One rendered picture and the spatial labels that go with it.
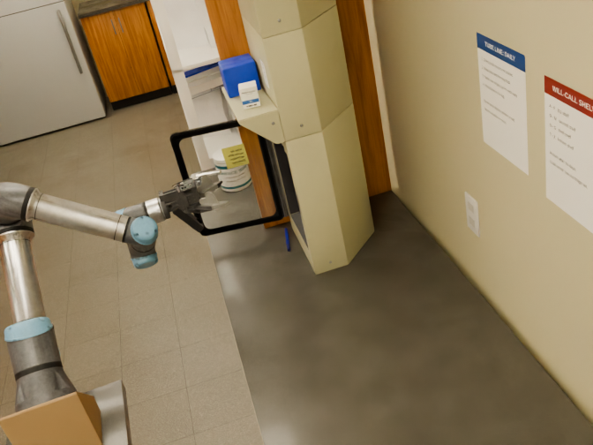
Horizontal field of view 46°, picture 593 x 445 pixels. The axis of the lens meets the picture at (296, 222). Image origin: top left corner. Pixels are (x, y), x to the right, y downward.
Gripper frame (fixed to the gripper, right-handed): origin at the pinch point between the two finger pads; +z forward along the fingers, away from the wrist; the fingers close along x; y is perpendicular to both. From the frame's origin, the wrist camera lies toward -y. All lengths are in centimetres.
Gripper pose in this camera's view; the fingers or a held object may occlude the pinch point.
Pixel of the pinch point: (227, 192)
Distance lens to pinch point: 216.3
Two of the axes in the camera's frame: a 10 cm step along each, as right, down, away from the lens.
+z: 9.4, -3.3, 0.9
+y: -2.4, -8.3, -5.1
